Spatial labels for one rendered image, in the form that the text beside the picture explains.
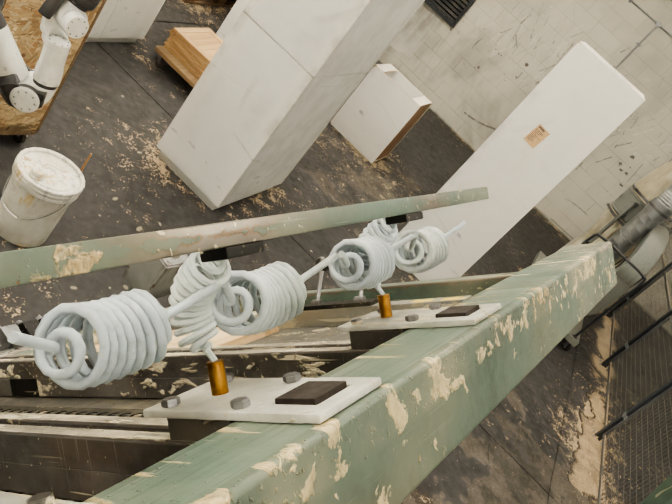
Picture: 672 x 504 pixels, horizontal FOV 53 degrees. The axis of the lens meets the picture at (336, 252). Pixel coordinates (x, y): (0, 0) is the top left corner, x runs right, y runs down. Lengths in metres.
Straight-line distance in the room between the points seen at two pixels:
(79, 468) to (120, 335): 0.28
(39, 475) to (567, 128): 4.49
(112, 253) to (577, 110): 4.61
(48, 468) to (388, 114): 5.86
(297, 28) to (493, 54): 5.88
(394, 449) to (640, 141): 8.90
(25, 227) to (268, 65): 1.58
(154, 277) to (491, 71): 7.74
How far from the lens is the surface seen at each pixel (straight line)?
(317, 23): 3.80
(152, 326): 0.54
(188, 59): 5.38
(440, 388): 0.68
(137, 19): 5.40
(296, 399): 0.55
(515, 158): 5.04
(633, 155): 9.42
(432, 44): 9.67
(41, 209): 3.19
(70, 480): 0.79
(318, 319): 1.60
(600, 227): 7.23
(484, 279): 1.66
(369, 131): 6.55
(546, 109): 4.98
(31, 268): 0.43
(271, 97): 3.93
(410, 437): 0.62
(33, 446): 0.82
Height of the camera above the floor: 2.22
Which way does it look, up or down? 27 degrees down
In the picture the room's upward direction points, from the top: 42 degrees clockwise
